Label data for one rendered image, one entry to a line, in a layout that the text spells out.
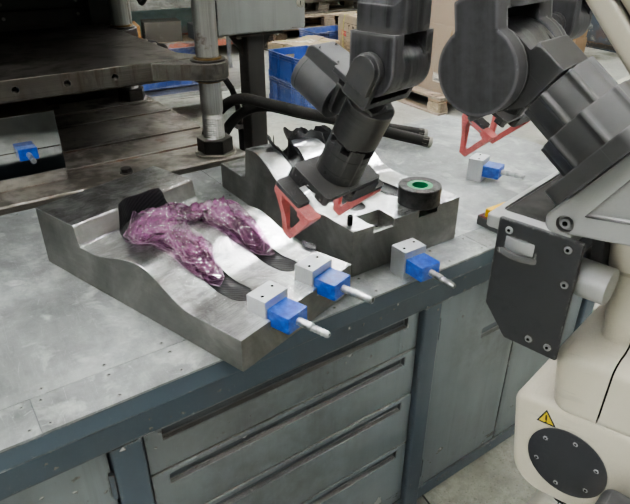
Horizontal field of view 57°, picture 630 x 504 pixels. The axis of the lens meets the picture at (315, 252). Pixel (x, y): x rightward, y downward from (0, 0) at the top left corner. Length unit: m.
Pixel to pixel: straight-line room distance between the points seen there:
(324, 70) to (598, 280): 0.38
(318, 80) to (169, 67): 0.95
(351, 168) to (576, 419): 0.42
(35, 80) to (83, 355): 0.81
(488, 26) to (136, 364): 0.63
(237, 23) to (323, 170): 1.10
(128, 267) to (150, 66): 0.78
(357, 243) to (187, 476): 0.49
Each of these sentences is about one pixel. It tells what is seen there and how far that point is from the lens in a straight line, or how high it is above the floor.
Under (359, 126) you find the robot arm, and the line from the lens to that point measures 0.66.
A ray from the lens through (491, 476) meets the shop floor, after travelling 1.82.
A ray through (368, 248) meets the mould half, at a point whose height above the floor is 0.85.
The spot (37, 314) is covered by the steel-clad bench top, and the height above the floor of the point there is 0.80.
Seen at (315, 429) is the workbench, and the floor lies 0.48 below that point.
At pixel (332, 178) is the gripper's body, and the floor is 1.08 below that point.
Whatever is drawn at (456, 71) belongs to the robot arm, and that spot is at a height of 1.23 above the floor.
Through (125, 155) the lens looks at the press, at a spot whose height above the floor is 0.79.
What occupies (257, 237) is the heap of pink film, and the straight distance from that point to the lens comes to 0.98.
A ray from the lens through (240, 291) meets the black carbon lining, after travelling 0.91.
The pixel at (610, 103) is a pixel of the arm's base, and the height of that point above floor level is 1.22.
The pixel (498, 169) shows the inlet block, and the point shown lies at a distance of 1.46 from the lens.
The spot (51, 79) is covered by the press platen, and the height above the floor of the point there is 1.03.
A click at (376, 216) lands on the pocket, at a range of 1.08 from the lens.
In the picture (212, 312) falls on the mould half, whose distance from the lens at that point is 0.86.
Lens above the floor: 1.34
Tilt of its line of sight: 29 degrees down
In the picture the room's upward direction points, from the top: straight up
